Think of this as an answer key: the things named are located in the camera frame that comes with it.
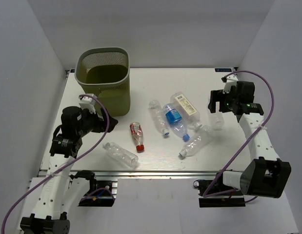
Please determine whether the clear bottle white cap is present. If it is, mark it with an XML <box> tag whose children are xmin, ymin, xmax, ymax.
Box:
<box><xmin>149</xmin><ymin>100</ymin><xmax>169</xmax><ymax>137</ymax></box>

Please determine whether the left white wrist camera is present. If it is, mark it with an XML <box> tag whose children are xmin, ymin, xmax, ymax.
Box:
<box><xmin>79</xmin><ymin>94</ymin><xmax>97</xmax><ymax>114</ymax></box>

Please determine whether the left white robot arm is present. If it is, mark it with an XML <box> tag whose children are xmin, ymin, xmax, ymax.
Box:
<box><xmin>20</xmin><ymin>106</ymin><xmax>118</xmax><ymax>234</ymax></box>

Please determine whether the clear crushed bottle no cap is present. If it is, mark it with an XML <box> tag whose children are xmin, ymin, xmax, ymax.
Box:
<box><xmin>179</xmin><ymin>125</ymin><xmax>214</xmax><ymax>158</ymax></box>

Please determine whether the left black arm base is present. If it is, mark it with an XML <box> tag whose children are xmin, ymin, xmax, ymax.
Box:
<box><xmin>69</xmin><ymin>170</ymin><xmax>116</xmax><ymax>207</ymax></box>

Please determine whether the yellow label square bottle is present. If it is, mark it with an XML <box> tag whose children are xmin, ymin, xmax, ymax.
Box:
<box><xmin>170</xmin><ymin>92</ymin><xmax>202</xmax><ymax>130</ymax></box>

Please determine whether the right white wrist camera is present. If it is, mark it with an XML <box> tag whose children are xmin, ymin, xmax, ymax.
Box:
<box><xmin>221</xmin><ymin>74</ymin><xmax>238</xmax><ymax>94</ymax></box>

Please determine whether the red cap red label bottle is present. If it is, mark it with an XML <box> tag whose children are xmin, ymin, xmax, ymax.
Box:
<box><xmin>130</xmin><ymin>122</ymin><xmax>144</xmax><ymax>152</ymax></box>

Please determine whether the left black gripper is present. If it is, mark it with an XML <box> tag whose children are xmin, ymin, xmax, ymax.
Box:
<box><xmin>77</xmin><ymin>107</ymin><xmax>118</xmax><ymax>137</ymax></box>

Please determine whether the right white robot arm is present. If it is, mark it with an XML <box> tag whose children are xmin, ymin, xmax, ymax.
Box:
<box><xmin>208</xmin><ymin>81</ymin><xmax>291</xmax><ymax>198</ymax></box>

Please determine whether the blue table label sticker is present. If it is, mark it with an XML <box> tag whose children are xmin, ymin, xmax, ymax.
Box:
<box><xmin>215</xmin><ymin>68</ymin><xmax>232</xmax><ymax>73</ymax></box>

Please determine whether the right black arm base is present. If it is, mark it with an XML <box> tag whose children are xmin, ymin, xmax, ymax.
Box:
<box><xmin>193</xmin><ymin>179</ymin><xmax>245</xmax><ymax>208</ymax></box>

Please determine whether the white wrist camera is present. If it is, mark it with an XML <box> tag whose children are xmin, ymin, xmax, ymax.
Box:
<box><xmin>79</xmin><ymin>94</ymin><xmax>97</xmax><ymax>114</ymax></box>
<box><xmin>221</xmin><ymin>74</ymin><xmax>238</xmax><ymax>94</ymax></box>

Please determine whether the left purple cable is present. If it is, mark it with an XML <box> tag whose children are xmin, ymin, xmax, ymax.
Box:
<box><xmin>1</xmin><ymin>94</ymin><xmax>110</xmax><ymax>234</ymax></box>

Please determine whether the blue label blue cap bottle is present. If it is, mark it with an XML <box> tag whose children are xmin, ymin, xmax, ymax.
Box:
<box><xmin>162</xmin><ymin>103</ymin><xmax>190</xmax><ymax>142</ymax></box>

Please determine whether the olive green mesh bin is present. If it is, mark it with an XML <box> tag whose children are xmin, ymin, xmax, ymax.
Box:
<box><xmin>75</xmin><ymin>47</ymin><xmax>131</xmax><ymax>117</ymax></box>

